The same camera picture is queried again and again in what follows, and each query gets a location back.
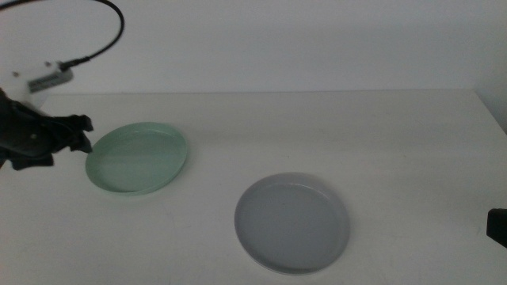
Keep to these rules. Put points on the grey shallow bowl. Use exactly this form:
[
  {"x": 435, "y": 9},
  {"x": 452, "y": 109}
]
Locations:
[{"x": 291, "y": 221}]

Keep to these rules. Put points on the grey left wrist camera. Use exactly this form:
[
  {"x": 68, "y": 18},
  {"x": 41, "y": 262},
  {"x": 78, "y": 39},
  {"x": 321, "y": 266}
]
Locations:
[{"x": 49, "y": 81}]

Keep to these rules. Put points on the pale green shallow bowl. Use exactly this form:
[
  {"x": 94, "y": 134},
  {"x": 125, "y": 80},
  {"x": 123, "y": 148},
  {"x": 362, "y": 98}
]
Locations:
[{"x": 136, "y": 158}]

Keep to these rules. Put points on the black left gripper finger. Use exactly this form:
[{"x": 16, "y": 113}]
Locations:
[
  {"x": 81, "y": 144},
  {"x": 77, "y": 123}
]

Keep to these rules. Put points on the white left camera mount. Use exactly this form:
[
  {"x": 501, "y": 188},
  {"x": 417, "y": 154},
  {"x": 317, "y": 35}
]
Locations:
[{"x": 16, "y": 85}]

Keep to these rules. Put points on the white shallow bowl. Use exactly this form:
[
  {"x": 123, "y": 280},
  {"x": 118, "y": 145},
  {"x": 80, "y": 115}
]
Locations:
[{"x": 293, "y": 273}]

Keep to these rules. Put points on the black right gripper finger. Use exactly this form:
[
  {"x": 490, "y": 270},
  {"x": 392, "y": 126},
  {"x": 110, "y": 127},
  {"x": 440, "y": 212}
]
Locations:
[{"x": 498, "y": 227}]

